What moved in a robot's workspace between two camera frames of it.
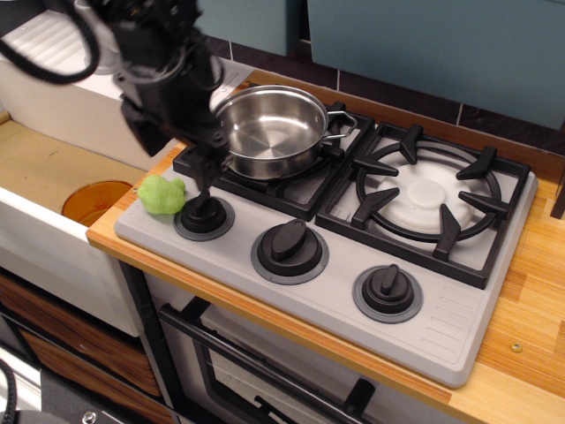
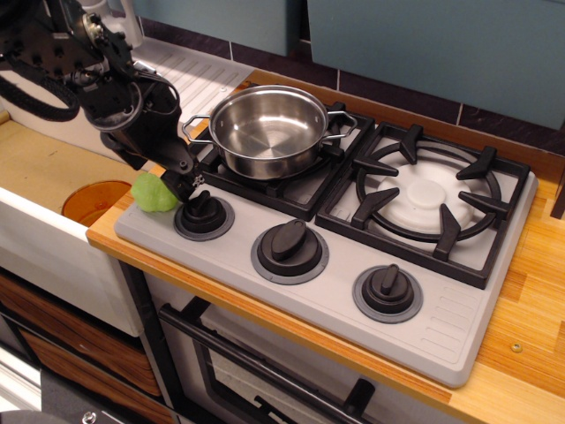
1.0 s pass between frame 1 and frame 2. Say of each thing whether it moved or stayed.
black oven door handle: stayed
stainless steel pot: stayed
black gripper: moved
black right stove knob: stayed
